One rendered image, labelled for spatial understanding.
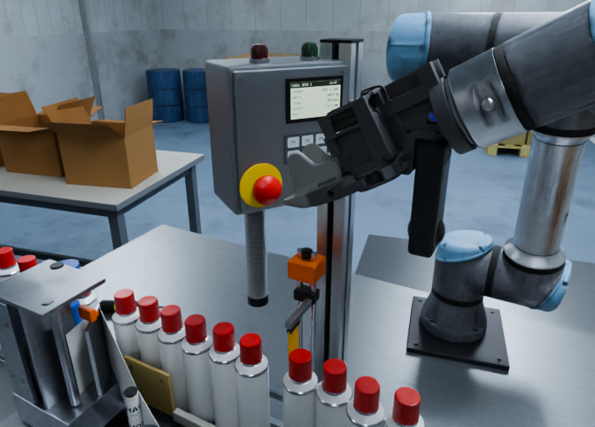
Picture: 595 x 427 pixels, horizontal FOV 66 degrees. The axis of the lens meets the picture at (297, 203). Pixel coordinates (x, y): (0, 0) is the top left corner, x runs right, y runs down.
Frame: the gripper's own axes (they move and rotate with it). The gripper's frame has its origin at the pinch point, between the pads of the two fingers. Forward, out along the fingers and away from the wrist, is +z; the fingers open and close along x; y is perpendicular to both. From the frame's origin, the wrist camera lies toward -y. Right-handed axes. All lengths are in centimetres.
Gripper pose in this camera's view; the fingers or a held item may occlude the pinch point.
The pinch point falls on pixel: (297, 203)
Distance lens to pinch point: 52.0
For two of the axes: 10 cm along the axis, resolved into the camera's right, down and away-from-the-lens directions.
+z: -7.7, 3.1, 5.6
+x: -4.6, 3.3, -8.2
